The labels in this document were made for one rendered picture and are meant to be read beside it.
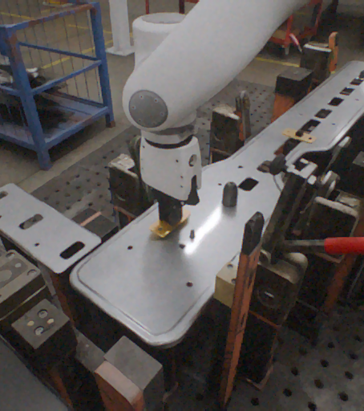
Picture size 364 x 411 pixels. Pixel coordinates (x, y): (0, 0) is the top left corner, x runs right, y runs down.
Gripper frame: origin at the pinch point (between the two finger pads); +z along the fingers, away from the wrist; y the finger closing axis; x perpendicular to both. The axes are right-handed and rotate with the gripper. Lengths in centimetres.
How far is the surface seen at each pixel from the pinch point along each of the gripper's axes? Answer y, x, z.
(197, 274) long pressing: -10.8, 6.5, 3.6
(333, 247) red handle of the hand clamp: -27.8, 1.0, -8.9
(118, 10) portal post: 323, -298, 53
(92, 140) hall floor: 182, -122, 103
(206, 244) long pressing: -8.2, 0.1, 3.5
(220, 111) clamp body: 14.0, -38.4, -0.8
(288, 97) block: 11, -76, 7
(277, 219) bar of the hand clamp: -20.2, 1.8, -10.1
